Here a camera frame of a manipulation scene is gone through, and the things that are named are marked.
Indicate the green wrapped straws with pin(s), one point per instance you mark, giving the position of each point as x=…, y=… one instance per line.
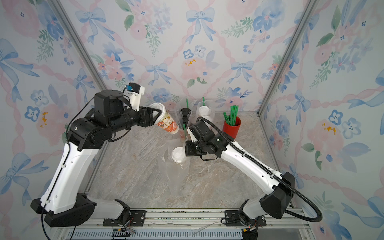
x=231, y=118

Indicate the right aluminium corner post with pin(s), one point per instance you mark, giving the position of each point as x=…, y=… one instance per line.
x=291, y=47

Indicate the clear plastic carrier bag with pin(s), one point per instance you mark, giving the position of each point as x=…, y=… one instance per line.
x=211, y=104

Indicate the red straw holder cup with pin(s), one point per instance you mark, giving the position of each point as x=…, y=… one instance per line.
x=232, y=131

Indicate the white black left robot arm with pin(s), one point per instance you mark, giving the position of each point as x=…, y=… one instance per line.
x=62, y=205

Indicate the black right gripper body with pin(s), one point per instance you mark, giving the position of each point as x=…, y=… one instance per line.
x=190, y=149

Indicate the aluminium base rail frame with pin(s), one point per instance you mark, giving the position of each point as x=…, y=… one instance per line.
x=189, y=224

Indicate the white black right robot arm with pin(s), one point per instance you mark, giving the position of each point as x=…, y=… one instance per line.
x=275, y=197

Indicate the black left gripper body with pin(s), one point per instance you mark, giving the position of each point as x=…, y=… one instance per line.
x=145, y=116

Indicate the aluminium corner post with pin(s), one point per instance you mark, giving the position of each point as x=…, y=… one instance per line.
x=291, y=47
x=85, y=57

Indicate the black-lid red cup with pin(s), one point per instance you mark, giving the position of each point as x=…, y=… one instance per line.
x=185, y=112
x=185, y=121

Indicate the left aluminium corner post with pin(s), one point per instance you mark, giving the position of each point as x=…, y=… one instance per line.
x=85, y=57

